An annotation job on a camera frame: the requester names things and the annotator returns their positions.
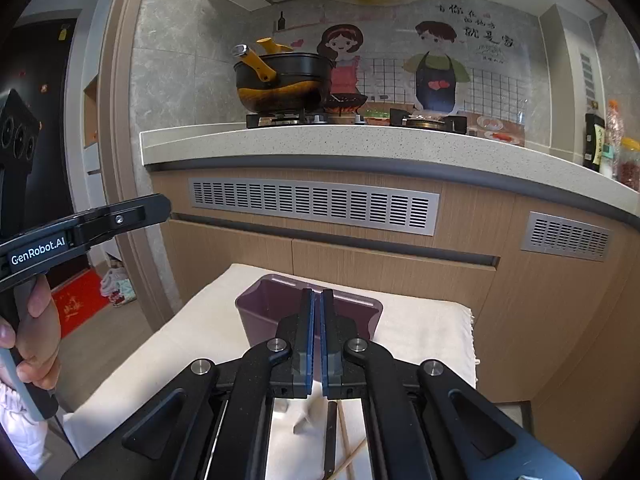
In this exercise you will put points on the black refrigerator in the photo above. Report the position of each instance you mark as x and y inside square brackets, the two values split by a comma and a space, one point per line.
[50, 110]

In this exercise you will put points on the short grey vent grille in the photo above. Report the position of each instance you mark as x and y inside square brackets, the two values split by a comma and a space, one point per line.
[565, 236]

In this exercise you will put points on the cartoon wall mural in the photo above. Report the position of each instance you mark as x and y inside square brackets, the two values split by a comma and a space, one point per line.
[435, 65]

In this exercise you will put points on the yellow lid jar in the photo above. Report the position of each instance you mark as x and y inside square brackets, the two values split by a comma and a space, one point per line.
[631, 165]

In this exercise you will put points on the wooden chopstick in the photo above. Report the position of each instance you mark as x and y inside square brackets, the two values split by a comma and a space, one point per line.
[352, 457]

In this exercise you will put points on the black gas stove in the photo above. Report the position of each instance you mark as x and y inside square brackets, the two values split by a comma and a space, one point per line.
[360, 120]

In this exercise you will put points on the white speckled countertop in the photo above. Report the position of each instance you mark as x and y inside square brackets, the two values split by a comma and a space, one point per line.
[380, 152]

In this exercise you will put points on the white ceramic spoon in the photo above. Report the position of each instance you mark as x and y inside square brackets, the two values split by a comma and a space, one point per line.
[302, 424]

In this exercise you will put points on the white cloth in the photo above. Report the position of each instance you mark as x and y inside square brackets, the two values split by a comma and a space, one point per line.
[175, 340]

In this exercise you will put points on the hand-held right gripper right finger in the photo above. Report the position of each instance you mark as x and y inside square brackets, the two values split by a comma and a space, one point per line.
[326, 340]

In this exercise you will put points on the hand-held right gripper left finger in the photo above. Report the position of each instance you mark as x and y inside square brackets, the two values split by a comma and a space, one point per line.
[310, 340]

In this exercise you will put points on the small dark wok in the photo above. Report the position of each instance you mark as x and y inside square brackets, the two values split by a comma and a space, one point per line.
[346, 101]

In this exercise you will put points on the dark sauce bottle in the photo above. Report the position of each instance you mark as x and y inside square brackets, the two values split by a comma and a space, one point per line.
[594, 142]

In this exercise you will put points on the orange cap bottle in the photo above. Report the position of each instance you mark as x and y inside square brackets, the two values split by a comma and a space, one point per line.
[615, 125]

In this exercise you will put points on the person's left hand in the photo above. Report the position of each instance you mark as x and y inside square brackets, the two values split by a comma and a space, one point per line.
[37, 340]

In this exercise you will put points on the long grey vent grille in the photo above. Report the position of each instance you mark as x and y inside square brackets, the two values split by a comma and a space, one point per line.
[315, 206]

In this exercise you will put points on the grey column with vent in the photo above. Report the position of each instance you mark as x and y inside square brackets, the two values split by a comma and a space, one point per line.
[570, 60]

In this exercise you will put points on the plastic bag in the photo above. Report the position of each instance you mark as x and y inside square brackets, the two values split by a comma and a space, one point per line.
[117, 285]

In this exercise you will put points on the wooden kitchen cabinet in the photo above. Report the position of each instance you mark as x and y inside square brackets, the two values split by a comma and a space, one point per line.
[525, 320]

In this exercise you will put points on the small white bottle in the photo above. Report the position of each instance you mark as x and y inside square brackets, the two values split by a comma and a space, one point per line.
[606, 162]

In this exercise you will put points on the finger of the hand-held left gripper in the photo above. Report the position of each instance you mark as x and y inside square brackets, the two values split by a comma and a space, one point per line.
[125, 217]

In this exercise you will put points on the red floor mat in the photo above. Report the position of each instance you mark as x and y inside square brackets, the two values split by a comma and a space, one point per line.
[77, 302]

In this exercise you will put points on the purple plastic utensil holder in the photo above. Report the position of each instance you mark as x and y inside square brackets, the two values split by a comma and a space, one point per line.
[265, 305]

